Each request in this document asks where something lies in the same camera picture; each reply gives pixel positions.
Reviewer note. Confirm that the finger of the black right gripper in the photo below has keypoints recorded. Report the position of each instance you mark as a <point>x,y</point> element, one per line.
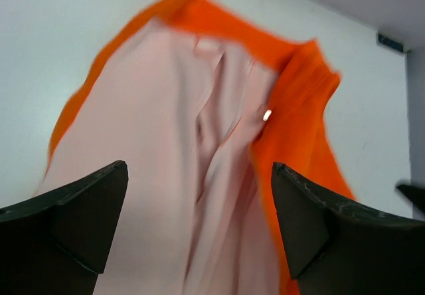
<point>415,194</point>

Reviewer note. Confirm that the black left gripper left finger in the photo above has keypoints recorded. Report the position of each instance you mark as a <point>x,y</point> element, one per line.
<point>59,242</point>

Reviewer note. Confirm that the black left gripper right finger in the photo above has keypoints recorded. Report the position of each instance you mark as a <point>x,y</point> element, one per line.
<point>335,245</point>

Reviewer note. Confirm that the orange jacket with pink lining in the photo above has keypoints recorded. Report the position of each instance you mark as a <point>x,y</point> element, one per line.
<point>200,104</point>

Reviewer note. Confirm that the blue label sticker right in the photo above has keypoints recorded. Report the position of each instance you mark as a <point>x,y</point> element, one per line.
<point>390,43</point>

